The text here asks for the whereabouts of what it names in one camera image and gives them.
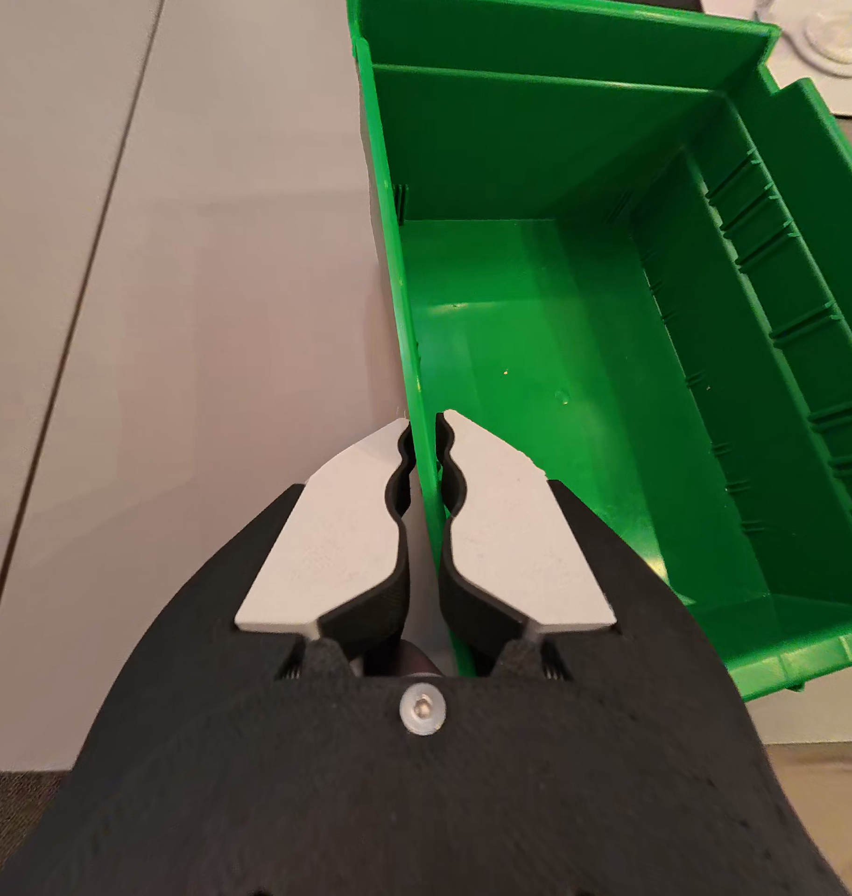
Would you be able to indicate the clear round plastic lid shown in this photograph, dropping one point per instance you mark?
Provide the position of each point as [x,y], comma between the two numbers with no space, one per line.
[840,33]

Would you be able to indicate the green plastic box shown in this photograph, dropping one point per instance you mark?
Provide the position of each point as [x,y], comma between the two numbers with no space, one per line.
[538,315]

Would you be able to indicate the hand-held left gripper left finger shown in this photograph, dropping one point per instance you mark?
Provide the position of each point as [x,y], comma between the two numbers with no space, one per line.
[328,553]

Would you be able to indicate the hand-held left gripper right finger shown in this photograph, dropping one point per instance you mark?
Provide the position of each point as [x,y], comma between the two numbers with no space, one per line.
[524,553]

